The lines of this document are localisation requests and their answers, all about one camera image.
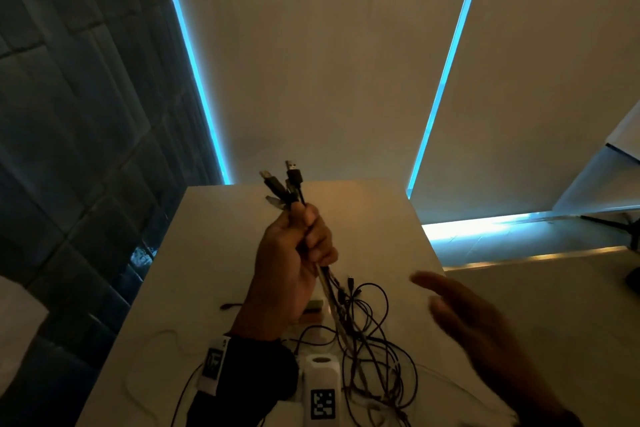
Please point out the white pillow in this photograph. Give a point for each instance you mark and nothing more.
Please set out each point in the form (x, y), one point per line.
(20, 326)

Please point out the window sill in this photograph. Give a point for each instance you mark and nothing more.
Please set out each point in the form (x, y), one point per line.
(515, 241)

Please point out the black tripod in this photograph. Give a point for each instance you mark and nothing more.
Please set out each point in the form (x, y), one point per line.
(634, 281)

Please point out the person's right hand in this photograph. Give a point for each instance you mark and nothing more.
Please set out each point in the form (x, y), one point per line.
(490, 341)

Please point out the white table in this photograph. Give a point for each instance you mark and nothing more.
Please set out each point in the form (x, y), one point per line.
(370, 211)

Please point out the person's left hand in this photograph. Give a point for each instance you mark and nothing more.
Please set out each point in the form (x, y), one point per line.
(285, 271)

